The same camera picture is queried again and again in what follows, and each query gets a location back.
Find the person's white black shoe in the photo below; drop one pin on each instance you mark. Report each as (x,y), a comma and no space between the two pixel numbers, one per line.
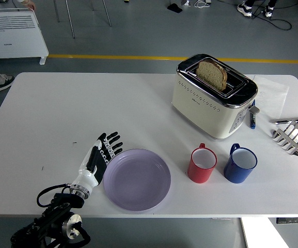
(243,10)
(268,11)

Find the black table control panel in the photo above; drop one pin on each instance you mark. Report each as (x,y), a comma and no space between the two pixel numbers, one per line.
(293,220)

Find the blue marker pen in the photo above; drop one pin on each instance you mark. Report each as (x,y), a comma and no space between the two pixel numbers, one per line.
(252,121)

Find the white panel heater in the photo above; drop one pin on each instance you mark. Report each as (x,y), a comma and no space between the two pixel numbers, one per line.
(14,41)

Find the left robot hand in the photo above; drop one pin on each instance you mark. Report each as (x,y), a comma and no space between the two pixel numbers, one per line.
(88,175)

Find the purple plastic plate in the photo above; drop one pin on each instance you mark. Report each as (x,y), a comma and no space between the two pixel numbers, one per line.
(137,180)

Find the metal chair leg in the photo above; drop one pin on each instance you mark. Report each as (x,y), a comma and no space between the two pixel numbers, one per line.
(70,18)
(56,10)
(107,13)

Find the black silver pen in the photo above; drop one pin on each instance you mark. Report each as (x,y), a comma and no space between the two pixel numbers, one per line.
(288,121)

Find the white paper sheet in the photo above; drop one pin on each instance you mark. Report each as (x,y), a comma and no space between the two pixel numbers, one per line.
(272,95)

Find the blue enamel mug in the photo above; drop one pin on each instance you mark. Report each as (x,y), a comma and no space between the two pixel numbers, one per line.
(235,174)

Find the person's hand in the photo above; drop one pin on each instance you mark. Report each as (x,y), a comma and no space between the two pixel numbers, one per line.
(28,3)

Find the bread slice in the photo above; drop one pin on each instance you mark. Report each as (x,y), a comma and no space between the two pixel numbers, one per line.
(210,75)

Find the black floor pedal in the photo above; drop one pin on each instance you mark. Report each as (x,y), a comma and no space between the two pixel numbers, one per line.
(175,8)

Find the cream chrome toaster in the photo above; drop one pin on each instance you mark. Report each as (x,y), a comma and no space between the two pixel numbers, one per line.
(203,108)

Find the red enamel mug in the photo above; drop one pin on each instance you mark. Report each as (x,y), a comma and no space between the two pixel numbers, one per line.
(199,174)

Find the metal toast rack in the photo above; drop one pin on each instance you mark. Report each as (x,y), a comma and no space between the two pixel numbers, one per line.
(293,140)

